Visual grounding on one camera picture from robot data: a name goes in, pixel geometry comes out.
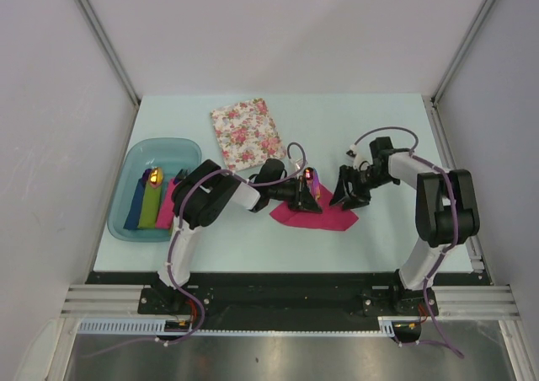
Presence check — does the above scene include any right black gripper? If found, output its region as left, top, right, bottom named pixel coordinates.
left=329, top=164, right=396, bottom=212

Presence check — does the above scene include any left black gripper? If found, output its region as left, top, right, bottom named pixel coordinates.
left=267, top=175, right=322, bottom=213

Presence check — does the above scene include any magenta paper napkin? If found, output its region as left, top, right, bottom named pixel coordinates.
left=269, top=185, right=359, bottom=232

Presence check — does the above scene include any iridescent rainbow spoon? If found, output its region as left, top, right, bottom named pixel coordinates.
left=303, top=167, right=316, bottom=191

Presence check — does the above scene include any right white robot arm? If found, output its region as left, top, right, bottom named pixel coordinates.
left=329, top=137, right=480, bottom=314

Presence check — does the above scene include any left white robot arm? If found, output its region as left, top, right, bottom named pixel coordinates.
left=156, top=158, right=323, bottom=314

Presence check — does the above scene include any green rolled napkin bundle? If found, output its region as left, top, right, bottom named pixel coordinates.
left=137, top=167, right=164, bottom=229

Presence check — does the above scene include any blue rolled napkin bundle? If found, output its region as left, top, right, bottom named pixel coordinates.
left=123, top=169, right=151, bottom=230

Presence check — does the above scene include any floral rectangular tray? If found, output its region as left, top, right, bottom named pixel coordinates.
left=210, top=98, right=286, bottom=171

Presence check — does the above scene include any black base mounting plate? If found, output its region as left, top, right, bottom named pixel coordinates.
left=86, top=271, right=439, bottom=332

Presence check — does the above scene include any teal translucent plastic bin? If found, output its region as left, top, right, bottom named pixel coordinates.
left=107, top=137, right=201, bottom=243

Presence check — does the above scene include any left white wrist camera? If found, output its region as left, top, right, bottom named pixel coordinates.
left=290, top=158, right=306, bottom=171

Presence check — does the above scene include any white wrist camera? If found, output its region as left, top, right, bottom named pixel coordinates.
left=290, top=158, right=306, bottom=171
left=346, top=144, right=369, bottom=170

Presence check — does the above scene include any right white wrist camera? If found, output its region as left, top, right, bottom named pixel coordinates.
left=346, top=144, right=369, bottom=170

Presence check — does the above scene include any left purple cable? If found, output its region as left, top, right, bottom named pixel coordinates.
left=79, top=142, right=308, bottom=359

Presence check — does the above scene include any purple cable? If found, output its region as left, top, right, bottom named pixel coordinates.
left=351, top=126, right=464, bottom=360
left=79, top=142, right=308, bottom=359

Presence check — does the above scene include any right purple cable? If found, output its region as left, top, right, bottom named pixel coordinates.
left=351, top=126, right=464, bottom=360

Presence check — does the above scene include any aluminium frame rail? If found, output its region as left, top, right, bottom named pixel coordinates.
left=61, top=285, right=143, bottom=318

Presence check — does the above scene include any white slotted cable duct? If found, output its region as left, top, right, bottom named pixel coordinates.
left=77, top=318, right=394, bottom=337

